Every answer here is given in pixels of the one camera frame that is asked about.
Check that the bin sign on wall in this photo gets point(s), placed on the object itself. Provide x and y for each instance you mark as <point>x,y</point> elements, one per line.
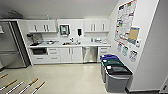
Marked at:
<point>125,51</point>
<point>133,55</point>
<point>119,47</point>

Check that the grey paper towel dispenser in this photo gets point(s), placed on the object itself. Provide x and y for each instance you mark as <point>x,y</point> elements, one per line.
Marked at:
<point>64,30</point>

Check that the black built-in microwave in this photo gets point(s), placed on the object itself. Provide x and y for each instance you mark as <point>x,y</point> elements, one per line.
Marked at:
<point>39,51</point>

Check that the stainless steel refrigerator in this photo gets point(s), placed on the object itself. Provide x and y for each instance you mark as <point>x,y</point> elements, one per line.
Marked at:
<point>12,45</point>

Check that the steel kitchen sink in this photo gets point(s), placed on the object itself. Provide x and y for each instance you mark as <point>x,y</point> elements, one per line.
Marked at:
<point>71,43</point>

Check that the white two-door base cabinet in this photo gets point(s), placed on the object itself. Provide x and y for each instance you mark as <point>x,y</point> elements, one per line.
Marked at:
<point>71,54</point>

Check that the white drawer unit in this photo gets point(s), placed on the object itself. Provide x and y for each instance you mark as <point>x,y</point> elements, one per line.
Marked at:
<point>54,55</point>
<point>104,51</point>

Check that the stainless steel dishwasher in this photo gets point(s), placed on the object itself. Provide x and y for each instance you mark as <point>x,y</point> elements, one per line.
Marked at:
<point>90,54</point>

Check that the black coffee machine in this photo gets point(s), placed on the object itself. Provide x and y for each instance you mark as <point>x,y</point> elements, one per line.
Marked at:
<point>35,39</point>

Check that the notice board with posters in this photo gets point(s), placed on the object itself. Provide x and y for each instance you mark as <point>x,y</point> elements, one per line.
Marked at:
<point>126,20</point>

